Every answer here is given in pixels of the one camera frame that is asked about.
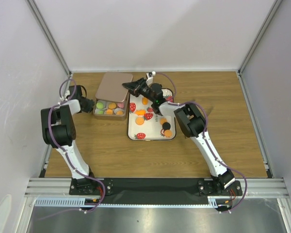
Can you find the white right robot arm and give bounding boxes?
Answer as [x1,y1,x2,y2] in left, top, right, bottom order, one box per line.
[122,78,235,195]

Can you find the brown tin lid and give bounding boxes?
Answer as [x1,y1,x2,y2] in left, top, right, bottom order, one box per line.
[95,72,133,102]

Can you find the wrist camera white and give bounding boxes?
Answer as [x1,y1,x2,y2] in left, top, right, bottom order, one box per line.
[60,90,70,102]
[146,71,156,86]

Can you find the orange star cookie top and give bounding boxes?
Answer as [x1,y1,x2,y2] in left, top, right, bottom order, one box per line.
[142,98,148,105]

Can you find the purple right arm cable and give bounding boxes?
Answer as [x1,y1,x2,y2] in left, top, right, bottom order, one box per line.
[155,72,248,214]

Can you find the white strawberry print tray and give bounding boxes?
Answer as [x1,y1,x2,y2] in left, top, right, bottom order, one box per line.
[128,95,176,141]

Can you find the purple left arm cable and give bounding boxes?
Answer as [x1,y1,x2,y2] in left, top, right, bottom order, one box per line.
[48,78,106,216]

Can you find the black sandwich cookie lower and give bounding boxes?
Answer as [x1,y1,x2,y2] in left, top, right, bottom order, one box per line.
[162,122,171,131]

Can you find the silver metal tongs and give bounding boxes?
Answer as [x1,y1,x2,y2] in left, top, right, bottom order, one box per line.
[182,100,214,138]

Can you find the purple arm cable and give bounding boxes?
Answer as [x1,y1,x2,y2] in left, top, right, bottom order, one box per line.
[48,78,106,216]
[155,72,248,214]

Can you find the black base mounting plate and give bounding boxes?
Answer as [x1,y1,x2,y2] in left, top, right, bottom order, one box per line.
[70,177,243,206]

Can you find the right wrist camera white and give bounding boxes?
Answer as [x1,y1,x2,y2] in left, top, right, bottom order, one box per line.
[146,71,156,86]

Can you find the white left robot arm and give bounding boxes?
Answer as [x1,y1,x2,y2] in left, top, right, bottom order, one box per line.
[40,85,97,194]

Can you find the orange waffle round cookie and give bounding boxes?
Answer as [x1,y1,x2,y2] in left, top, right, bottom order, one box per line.
[108,102,117,109]

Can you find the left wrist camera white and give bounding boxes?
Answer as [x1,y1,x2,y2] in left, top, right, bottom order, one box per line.
[60,90,70,102]

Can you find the orange waffle cookie left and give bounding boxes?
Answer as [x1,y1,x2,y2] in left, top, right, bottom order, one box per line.
[135,117,145,125]

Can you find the brown cookie tin box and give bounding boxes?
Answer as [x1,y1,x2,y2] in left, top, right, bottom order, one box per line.
[93,98,128,121]

